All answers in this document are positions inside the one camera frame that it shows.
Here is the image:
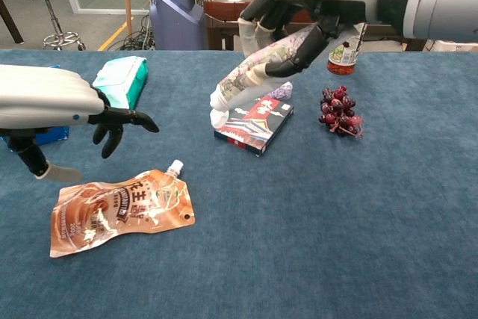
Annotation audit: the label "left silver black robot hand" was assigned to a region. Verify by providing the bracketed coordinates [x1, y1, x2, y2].
[0, 64, 160, 182]

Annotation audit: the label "white floral cream tube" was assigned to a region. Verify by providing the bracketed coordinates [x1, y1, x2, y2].
[208, 27, 319, 129]

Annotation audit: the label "blue cookie box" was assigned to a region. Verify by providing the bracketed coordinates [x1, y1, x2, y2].
[0, 64, 70, 152]

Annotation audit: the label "brown tea bottle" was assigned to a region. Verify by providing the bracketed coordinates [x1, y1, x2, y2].
[326, 22, 369, 76]

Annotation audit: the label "green wet wipes pack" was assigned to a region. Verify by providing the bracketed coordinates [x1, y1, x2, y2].
[91, 55, 149, 111]

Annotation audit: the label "wooden mahjong table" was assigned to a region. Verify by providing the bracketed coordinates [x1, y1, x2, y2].
[203, 0, 447, 52]

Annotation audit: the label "small lavender plastic box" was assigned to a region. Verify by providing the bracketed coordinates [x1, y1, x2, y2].
[263, 81, 293, 101]

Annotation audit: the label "dark red grape bunch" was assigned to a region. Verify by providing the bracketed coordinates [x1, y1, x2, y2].
[318, 85, 364, 138]

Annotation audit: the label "white plastic basket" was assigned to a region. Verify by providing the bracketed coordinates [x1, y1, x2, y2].
[425, 37, 478, 53]

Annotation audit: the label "orange spout pouch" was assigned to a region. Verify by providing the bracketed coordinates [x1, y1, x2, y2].
[49, 159, 196, 259]

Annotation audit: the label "red black card box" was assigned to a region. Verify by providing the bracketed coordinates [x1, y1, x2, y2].
[214, 96, 295, 158]

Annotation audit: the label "blue felt table cloth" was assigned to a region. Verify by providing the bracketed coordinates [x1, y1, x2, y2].
[0, 49, 478, 319]

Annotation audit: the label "tangled black floor cables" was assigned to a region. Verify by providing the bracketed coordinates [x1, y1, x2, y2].
[115, 16, 156, 51]

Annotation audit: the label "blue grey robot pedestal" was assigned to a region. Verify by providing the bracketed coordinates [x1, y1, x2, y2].
[149, 0, 206, 51]

